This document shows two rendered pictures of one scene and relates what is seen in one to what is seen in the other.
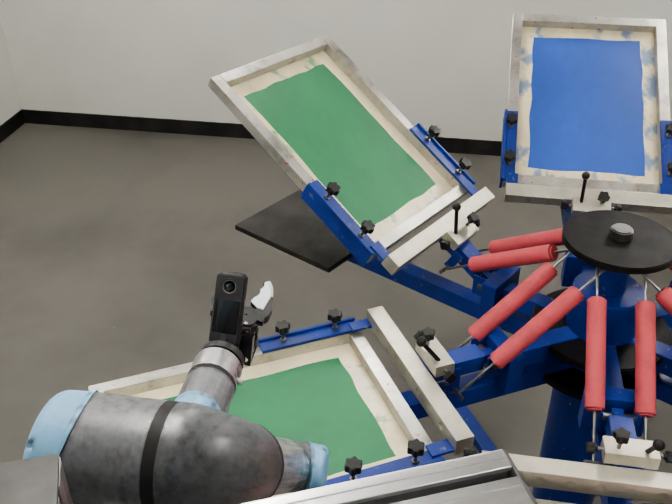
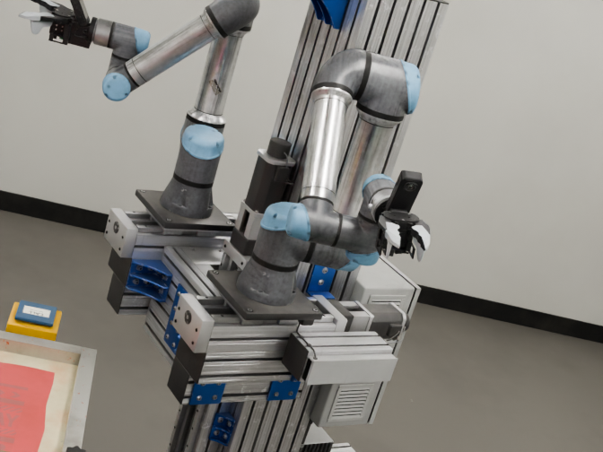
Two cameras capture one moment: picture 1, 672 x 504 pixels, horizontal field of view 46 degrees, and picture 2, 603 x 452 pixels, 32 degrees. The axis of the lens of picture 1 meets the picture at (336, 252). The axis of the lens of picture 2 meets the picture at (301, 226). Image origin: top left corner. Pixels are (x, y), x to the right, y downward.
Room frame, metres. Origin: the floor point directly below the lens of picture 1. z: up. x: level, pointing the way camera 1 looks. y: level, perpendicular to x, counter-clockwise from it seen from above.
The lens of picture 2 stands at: (2.81, -0.74, 2.33)
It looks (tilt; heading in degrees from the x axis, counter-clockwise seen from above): 20 degrees down; 158
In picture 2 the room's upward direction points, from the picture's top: 17 degrees clockwise
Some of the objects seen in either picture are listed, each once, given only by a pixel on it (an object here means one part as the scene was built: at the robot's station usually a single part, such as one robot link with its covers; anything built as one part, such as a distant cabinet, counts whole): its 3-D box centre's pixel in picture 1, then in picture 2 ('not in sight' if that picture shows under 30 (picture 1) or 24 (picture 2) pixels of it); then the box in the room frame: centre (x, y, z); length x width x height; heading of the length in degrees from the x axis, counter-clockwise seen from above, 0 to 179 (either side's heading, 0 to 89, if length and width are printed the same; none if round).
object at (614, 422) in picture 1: (623, 447); not in sight; (1.37, -0.70, 1.02); 0.17 x 0.06 x 0.05; 170
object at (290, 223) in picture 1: (412, 274); not in sight; (2.28, -0.27, 0.91); 1.34 x 0.41 x 0.08; 50
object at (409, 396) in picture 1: (407, 406); not in sight; (1.64, -0.20, 0.90); 1.24 x 0.06 x 0.06; 110
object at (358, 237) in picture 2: not in sight; (361, 236); (0.84, 0.18, 1.56); 0.11 x 0.08 x 0.11; 81
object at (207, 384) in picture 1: (200, 409); (381, 197); (0.84, 0.20, 1.65); 0.11 x 0.08 x 0.09; 171
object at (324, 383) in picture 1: (310, 389); not in sight; (1.54, 0.07, 1.05); 1.08 x 0.61 x 0.23; 110
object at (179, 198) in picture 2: not in sight; (189, 191); (0.08, -0.02, 1.31); 0.15 x 0.15 x 0.10
